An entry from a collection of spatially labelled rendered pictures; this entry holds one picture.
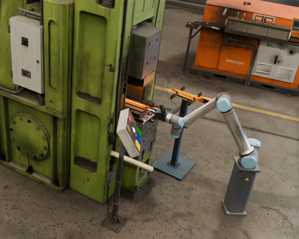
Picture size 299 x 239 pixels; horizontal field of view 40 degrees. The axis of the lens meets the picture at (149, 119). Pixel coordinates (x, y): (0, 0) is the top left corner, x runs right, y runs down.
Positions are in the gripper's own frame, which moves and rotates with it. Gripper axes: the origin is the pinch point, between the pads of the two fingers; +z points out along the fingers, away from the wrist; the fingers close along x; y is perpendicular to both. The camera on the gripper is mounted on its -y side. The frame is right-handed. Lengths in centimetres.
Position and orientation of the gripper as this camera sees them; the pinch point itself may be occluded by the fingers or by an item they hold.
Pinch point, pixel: (148, 107)
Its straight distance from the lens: 396.2
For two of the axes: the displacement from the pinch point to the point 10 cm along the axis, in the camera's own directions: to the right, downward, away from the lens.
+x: 4.5, -4.1, 7.9
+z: -8.8, -3.5, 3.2
